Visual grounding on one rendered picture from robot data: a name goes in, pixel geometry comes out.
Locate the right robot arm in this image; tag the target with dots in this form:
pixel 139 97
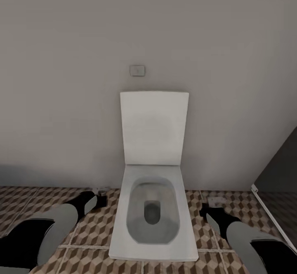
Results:
pixel 259 252

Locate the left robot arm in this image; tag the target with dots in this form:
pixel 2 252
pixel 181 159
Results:
pixel 33 241

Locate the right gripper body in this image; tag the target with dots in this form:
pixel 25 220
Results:
pixel 204 211

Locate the hook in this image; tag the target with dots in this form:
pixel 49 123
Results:
pixel 137 70

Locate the shower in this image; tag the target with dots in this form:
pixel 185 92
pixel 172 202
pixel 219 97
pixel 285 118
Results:
pixel 275 222

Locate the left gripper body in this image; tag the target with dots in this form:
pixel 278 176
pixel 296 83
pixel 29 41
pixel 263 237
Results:
pixel 101 202

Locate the toilet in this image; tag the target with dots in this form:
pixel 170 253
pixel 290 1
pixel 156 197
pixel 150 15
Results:
pixel 153 222

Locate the door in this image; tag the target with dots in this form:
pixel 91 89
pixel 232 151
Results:
pixel 277 187

